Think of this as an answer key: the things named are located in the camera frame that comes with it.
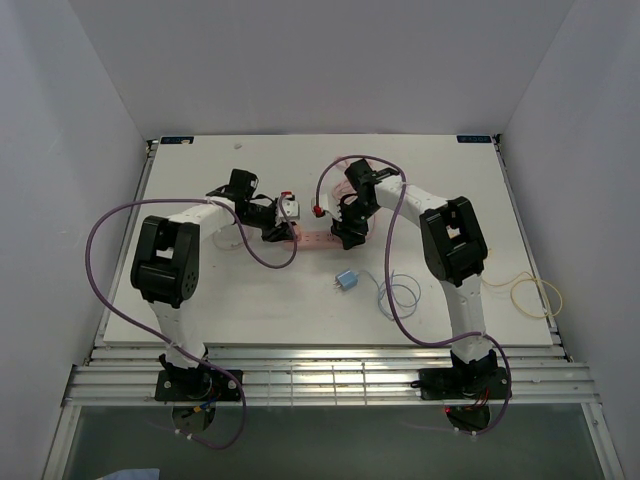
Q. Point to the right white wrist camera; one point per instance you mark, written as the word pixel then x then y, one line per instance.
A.
pixel 325 206

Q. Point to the blue corner label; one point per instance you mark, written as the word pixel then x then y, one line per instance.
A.
pixel 474 139
pixel 177 140

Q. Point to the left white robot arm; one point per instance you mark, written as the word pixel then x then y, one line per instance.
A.
pixel 166 263

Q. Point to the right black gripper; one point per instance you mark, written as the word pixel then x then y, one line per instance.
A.
pixel 343 229

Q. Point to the pink power strip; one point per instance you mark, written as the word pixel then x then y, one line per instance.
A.
pixel 317 240

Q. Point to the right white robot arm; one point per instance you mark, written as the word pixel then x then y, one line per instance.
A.
pixel 453 245

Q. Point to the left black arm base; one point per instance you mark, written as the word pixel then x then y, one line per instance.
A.
pixel 176 384

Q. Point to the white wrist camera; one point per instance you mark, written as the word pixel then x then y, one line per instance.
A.
pixel 325 206
pixel 287 208

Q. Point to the blue charger plug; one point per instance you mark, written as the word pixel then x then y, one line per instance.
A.
pixel 346 280

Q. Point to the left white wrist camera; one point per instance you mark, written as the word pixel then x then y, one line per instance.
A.
pixel 287 208

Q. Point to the blue cloth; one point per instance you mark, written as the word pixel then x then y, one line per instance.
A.
pixel 134 474

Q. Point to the right blue corner label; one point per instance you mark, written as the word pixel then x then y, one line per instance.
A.
pixel 474 139

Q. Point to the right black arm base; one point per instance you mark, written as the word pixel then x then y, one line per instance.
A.
pixel 483 379

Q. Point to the left blue corner label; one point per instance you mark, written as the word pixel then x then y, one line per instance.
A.
pixel 177 140

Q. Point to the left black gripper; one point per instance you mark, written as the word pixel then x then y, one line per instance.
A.
pixel 277 233

